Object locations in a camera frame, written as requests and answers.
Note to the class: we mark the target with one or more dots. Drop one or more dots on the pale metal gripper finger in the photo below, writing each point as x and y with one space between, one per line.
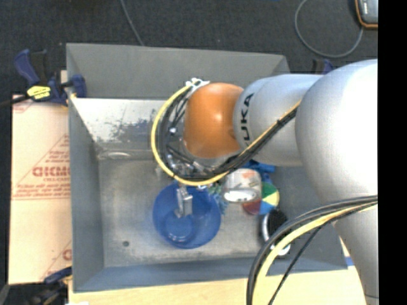
188 205
180 206

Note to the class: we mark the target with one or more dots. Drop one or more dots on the blue plastic cup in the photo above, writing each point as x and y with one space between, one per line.
203 227

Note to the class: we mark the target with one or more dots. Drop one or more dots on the grey metal bin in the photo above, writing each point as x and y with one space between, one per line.
127 202

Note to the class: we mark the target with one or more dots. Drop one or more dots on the blue cloth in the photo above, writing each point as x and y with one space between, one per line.
264 167

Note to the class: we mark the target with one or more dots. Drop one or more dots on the multicoloured ball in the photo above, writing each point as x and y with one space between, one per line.
268 199

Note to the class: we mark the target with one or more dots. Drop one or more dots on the black round brush white rim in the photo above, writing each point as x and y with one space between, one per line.
276 219

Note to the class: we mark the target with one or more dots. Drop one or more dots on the brown cardboard board red print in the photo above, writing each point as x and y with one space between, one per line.
38 227

